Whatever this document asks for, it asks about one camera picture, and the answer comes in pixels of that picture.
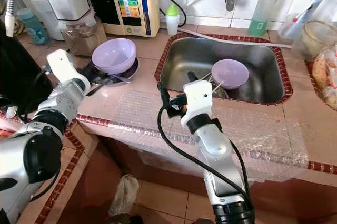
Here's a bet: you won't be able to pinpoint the beige water ionizer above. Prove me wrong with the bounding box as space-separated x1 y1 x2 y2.
107 0 160 38

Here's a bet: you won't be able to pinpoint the clear bag of food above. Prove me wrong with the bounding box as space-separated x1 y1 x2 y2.
311 45 337 110

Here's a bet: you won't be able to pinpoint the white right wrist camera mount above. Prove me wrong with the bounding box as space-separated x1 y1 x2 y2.
181 80 216 130

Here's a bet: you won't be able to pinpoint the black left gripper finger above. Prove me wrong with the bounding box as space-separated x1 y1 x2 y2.
92 76 112 96

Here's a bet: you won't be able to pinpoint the grey mop head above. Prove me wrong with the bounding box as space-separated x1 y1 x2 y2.
108 174 140 218

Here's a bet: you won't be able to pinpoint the small steel bowl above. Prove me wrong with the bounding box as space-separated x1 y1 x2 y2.
200 79 230 100

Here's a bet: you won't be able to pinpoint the teal plastic bottle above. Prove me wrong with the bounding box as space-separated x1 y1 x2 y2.
17 7 48 46

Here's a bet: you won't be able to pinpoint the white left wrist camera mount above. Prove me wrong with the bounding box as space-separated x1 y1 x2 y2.
47 49 91 94

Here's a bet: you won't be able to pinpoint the glass jar brown contents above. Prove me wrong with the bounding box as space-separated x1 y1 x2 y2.
61 11 103 57

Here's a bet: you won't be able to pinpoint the grey flexible spout hose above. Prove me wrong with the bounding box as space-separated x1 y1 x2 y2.
5 0 51 38

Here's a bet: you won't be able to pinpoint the white and blue tube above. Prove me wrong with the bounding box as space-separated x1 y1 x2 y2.
287 0 330 40

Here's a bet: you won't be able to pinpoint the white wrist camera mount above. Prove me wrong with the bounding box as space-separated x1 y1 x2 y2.
181 80 216 130
47 49 91 94

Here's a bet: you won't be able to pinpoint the clear plastic container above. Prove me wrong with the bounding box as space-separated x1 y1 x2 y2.
292 20 337 62

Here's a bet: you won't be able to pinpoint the dish soap bottle blue cap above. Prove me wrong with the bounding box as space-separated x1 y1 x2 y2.
247 0 285 37

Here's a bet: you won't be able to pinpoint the stainless steel sink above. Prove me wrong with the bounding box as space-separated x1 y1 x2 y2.
154 32 294 106

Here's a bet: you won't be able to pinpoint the thin white hose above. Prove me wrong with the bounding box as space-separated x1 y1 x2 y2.
176 27 293 50

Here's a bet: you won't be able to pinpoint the black power cord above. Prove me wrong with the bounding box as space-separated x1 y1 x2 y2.
158 0 186 27

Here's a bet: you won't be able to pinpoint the large steel bowl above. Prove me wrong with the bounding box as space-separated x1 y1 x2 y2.
84 56 140 84

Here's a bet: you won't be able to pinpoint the small white bottle green cap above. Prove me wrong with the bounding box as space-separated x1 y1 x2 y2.
165 3 180 36

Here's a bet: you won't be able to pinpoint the lilac plastic bowl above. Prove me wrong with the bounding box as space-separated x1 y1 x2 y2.
91 38 136 75
211 59 250 89

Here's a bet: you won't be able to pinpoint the clear bubble wrap sheet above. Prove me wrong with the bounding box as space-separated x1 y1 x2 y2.
113 90 311 182

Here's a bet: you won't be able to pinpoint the black electric kettle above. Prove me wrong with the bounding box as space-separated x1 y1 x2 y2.
0 22 56 122

